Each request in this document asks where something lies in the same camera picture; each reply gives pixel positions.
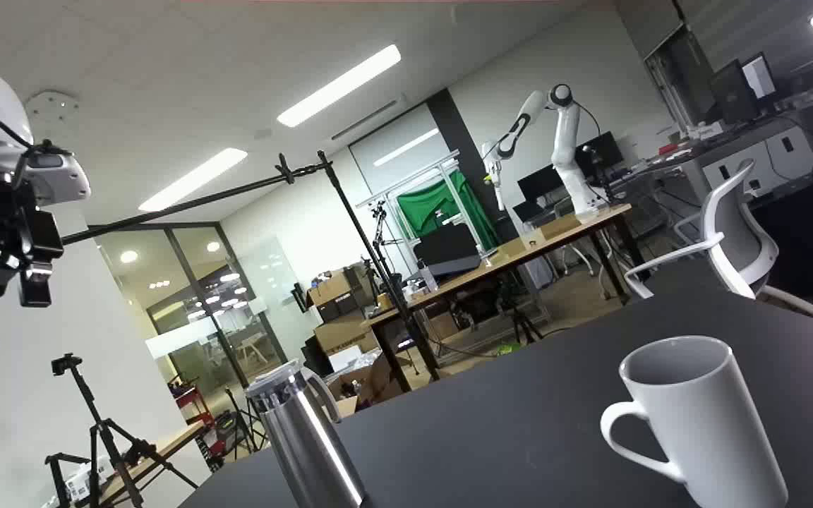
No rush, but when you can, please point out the white office chair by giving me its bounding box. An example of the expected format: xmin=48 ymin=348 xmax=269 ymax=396
xmin=622 ymin=160 xmax=813 ymax=329

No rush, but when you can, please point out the long ceiling light panel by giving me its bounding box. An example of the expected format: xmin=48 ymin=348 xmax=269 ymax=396
xmin=137 ymin=144 xmax=251 ymax=214
xmin=275 ymin=41 xmax=406 ymax=130

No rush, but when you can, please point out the lit computer monitor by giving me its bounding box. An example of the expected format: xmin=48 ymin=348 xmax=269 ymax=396
xmin=739 ymin=50 xmax=783 ymax=105

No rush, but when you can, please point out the black tripod with camera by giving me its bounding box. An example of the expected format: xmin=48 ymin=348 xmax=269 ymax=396
xmin=44 ymin=350 xmax=204 ymax=508

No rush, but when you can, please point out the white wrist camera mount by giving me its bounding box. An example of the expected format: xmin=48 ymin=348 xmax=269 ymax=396
xmin=13 ymin=139 xmax=96 ymax=208

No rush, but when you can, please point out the round ceiling smoke detector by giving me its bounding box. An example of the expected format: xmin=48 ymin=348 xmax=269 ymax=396
xmin=24 ymin=88 xmax=84 ymax=127

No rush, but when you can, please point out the long wooden table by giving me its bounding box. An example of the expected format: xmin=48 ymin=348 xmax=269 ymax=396
xmin=367 ymin=199 xmax=639 ymax=389

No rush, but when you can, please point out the dark computer monitor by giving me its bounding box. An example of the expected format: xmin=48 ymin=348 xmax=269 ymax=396
xmin=706 ymin=60 xmax=761 ymax=127

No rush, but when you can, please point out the silver metal cup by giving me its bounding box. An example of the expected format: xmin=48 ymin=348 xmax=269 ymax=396
xmin=243 ymin=362 xmax=371 ymax=508

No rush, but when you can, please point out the white ceramic mug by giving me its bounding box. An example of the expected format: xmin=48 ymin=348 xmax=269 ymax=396
xmin=600 ymin=333 xmax=792 ymax=508

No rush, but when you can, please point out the white drawer cabinet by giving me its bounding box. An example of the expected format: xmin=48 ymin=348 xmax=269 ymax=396
xmin=700 ymin=125 xmax=813 ymax=198

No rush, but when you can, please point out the cardboard box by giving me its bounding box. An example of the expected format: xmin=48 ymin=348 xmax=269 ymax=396
xmin=305 ymin=267 xmax=378 ymax=314
xmin=313 ymin=314 xmax=378 ymax=357

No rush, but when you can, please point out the green screen backdrop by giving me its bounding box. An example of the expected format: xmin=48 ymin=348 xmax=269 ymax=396
xmin=392 ymin=170 xmax=501 ymax=254

